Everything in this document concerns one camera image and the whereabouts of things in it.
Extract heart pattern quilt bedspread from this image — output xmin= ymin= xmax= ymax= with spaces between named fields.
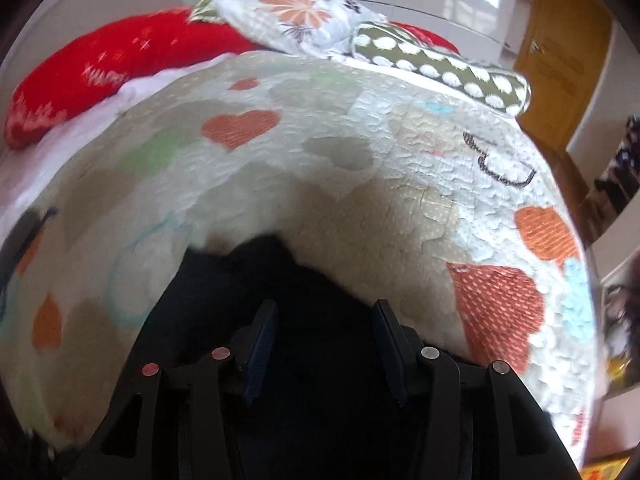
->
xmin=1 ymin=51 xmax=597 ymax=463

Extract blue lanyard strap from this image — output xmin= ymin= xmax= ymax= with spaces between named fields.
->
xmin=0 ymin=206 xmax=59 ymax=321

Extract white floral pillow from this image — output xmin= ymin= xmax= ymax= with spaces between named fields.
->
xmin=190 ymin=0 xmax=386 ymax=58

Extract black pants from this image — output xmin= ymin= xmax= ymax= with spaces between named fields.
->
xmin=116 ymin=236 xmax=424 ymax=479

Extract red long pillow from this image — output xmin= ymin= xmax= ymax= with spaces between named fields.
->
xmin=3 ymin=5 xmax=461 ymax=150

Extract white shelf unit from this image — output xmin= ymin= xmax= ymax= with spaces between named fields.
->
xmin=586 ymin=115 xmax=639 ymax=462

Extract green white dotted pillow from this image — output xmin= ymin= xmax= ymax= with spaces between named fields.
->
xmin=350 ymin=22 xmax=532 ymax=117

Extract wooden door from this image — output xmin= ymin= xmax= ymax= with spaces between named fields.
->
xmin=515 ymin=0 xmax=613 ymax=153

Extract white headboard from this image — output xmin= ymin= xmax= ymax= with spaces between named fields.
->
xmin=1 ymin=0 xmax=182 ymax=108

